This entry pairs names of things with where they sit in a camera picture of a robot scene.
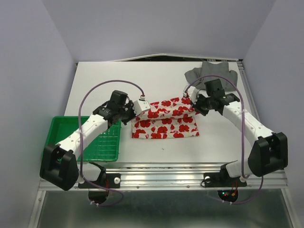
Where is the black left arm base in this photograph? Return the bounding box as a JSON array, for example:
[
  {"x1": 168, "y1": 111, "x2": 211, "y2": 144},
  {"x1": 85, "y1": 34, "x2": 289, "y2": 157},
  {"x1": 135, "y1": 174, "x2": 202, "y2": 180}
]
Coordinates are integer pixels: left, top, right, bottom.
[{"x1": 76, "y1": 162, "x2": 124, "y2": 207}]

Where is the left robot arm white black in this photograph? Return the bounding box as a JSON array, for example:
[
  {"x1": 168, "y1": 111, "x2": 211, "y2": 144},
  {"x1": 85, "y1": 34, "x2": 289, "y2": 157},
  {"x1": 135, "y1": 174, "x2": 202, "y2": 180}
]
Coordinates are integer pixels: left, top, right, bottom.
[{"x1": 40, "y1": 90, "x2": 147, "y2": 191}]

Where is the aluminium rail frame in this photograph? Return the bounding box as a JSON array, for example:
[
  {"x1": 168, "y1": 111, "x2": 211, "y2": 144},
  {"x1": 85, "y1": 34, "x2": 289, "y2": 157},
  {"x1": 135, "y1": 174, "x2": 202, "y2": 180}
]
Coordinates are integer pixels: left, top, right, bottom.
[{"x1": 29, "y1": 162, "x2": 301, "y2": 228}]

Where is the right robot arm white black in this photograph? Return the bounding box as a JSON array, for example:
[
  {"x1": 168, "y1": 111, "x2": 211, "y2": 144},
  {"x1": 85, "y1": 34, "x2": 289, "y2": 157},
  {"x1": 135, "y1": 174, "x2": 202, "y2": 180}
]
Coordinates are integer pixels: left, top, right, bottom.
[{"x1": 188, "y1": 79, "x2": 288, "y2": 185}]

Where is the grey pleated skirt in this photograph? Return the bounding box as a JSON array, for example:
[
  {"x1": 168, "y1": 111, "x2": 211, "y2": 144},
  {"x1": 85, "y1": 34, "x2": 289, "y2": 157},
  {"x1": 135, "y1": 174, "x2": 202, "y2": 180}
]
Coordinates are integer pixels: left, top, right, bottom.
[{"x1": 184, "y1": 61, "x2": 238, "y2": 92}]

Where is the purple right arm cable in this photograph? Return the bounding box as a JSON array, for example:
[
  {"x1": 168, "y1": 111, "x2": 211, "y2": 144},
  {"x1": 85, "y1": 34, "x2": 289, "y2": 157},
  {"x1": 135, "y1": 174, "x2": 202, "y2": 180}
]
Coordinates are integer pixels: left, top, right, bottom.
[{"x1": 184, "y1": 75, "x2": 264, "y2": 205}]

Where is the green plastic tray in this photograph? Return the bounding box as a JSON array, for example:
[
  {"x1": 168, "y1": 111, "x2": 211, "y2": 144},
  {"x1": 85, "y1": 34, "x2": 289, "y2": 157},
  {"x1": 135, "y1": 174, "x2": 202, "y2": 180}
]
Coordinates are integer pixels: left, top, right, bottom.
[{"x1": 45, "y1": 116, "x2": 121, "y2": 162}]

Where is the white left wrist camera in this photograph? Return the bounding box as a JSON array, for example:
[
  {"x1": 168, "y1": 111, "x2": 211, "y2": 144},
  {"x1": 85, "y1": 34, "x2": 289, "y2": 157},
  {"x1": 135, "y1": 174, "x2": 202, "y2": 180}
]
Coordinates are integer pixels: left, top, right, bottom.
[{"x1": 133, "y1": 99, "x2": 151, "y2": 116}]

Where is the white red floral skirt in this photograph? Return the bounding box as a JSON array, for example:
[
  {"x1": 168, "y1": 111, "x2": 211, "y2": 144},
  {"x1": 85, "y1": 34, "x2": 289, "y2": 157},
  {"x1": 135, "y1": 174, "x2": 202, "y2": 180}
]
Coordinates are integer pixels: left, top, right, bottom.
[{"x1": 132, "y1": 97, "x2": 200, "y2": 139}]

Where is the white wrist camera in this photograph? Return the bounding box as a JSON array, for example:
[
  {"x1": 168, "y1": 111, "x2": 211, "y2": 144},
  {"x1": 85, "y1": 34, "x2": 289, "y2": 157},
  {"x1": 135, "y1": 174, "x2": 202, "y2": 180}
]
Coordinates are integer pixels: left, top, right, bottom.
[
  {"x1": 133, "y1": 99, "x2": 151, "y2": 116},
  {"x1": 183, "y1": 86, "x2": 200, "y2": 105}
]

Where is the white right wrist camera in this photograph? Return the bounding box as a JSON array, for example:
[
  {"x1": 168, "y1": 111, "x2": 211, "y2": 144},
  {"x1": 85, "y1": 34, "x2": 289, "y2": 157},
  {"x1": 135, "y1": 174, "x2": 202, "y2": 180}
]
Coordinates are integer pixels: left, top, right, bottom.
[{"x1": 183, "y1": 86, "x2": 200, "y2": 105}]

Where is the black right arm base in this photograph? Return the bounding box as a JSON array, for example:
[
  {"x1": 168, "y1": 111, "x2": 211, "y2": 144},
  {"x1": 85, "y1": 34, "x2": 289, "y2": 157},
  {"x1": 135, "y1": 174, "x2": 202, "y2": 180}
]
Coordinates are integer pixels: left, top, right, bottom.
[{"x1": 200, "y1": 164, "x2": 247, "y2": 204}]

